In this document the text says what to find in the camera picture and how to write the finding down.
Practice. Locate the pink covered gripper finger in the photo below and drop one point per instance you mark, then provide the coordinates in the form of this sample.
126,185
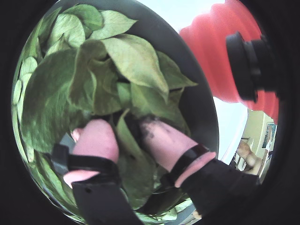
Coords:
98,140
168,145

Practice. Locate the dark green leaf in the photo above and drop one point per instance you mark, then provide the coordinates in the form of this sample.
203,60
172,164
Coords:
127,138

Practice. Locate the dark grey round bowl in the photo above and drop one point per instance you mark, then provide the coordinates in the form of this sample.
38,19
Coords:
201,112

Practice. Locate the green leaves pile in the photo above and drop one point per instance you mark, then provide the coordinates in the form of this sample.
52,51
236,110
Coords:
58,93

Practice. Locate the red collapsible silicone cup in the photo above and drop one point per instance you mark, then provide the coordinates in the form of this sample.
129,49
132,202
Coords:
211,58

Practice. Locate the framed green picture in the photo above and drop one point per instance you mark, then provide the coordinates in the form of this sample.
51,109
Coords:
269,136

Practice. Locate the black camera lens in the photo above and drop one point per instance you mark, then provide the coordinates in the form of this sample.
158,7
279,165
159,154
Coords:
243,70

